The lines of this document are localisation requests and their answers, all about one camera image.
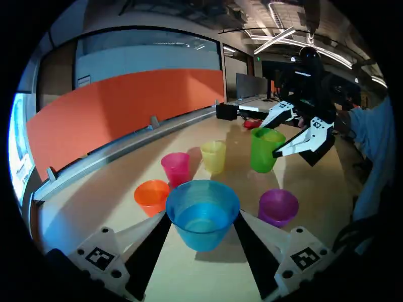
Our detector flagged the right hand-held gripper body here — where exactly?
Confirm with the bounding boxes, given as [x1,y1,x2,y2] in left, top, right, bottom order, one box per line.
[279,46,338,168]

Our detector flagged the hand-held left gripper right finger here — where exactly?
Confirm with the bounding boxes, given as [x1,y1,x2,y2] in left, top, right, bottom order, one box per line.
[234,209,334,300]

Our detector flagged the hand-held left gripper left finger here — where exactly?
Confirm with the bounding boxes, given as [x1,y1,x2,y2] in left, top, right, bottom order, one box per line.
[68,210,173,301]

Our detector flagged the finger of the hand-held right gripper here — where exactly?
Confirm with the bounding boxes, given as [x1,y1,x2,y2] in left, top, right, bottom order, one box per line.
[272,116,334,159]
[259,100,299,130]

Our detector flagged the green plastic cup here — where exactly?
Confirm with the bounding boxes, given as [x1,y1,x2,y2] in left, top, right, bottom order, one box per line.
[250,127,287,174]

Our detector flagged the blue plastic cup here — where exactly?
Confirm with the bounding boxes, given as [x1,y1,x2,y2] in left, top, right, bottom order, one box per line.
[166,180,241,252]

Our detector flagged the person's right forearm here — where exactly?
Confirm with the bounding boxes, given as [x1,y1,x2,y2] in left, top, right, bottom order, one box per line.
[341,95,396,166]

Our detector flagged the grey desk screen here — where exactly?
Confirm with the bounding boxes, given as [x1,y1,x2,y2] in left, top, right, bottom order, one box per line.
[235,72,269,101]

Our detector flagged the purple plastic cup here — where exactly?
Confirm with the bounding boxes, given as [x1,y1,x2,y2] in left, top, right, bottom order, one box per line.
[257,188,299,229]

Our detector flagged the black box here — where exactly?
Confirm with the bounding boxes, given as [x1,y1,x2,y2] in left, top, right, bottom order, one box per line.
[215,103,239,121]

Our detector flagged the orange plastic cup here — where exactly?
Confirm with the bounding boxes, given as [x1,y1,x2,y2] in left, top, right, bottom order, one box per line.
[134,179,171,218]

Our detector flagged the person's body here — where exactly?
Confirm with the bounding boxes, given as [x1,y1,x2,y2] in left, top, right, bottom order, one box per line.
[352,160,395,222]

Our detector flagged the yellow plastic cup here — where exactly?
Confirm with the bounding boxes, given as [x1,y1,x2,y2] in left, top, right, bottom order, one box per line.
[200,141,227,176]

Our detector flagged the pink plastic cup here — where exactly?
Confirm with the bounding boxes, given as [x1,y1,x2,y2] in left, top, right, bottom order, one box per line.
[160,152,191,189]

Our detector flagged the red desk screen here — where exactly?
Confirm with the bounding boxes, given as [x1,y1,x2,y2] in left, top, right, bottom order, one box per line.
[26,68,226,203]

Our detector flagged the black cable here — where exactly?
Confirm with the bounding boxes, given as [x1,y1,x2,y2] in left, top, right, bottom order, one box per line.
[332,216,380,254]

